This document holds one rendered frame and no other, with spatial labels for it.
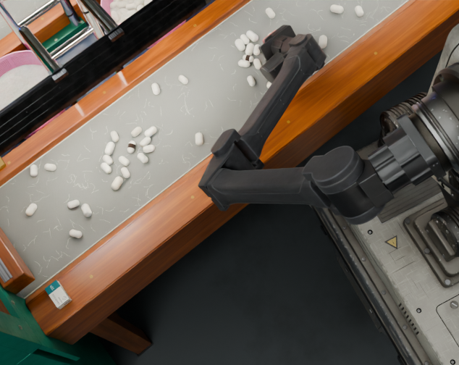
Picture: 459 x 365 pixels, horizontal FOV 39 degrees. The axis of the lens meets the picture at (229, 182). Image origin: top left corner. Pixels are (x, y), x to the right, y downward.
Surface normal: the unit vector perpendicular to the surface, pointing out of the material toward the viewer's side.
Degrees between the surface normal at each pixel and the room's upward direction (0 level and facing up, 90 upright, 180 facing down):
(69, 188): 0
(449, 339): 1
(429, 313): 1
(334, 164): 46
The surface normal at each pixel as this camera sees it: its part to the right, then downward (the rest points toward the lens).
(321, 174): -0.60, -0.69
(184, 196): -0.11, -0.36
